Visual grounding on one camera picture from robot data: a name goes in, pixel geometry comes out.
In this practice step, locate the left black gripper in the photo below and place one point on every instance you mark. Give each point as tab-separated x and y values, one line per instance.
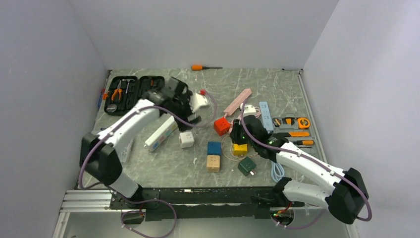
185	97

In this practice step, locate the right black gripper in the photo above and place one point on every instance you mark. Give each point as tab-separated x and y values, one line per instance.
234	134

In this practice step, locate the yellow cube adapter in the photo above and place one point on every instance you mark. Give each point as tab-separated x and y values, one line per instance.
239	150

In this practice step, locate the red cube adapter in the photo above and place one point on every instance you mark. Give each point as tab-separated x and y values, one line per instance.
221	126

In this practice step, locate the white power strip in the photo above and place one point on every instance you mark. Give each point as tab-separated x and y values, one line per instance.
161	134

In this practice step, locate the blue cube adapter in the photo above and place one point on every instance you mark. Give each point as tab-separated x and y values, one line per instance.
214	148

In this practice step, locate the pink power strip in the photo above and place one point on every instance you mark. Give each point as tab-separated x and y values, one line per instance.
234	105

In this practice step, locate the dark green cube adapter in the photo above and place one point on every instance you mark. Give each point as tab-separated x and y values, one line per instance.
247	166

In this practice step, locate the white cube adapter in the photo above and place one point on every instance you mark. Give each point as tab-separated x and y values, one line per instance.
186	139

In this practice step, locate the wooden beige cube adapter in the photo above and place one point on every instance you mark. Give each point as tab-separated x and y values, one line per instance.
213	163

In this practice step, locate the light blue power strip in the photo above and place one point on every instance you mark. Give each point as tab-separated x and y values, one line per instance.
266	116

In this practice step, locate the black tool case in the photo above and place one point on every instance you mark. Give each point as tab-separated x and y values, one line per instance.
124	92

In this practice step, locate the grey tool case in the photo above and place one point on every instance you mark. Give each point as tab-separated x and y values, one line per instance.
287	126

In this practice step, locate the clear plastic screw box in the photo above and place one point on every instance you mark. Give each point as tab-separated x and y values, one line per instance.
124	153

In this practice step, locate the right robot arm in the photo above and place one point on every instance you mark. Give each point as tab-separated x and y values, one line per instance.
341	192

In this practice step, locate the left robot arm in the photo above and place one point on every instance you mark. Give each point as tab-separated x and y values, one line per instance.
99	152

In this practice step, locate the blue red pen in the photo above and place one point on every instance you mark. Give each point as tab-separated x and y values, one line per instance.
101	98

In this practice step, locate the black base bar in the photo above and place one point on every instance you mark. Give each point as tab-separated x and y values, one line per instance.
189	213

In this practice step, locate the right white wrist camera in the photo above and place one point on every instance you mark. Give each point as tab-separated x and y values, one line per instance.
248	110

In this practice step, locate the orange handled screwdriver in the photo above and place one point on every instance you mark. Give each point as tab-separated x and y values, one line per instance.
201	67

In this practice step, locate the aluminium rail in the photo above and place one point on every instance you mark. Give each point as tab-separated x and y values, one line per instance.
82	203

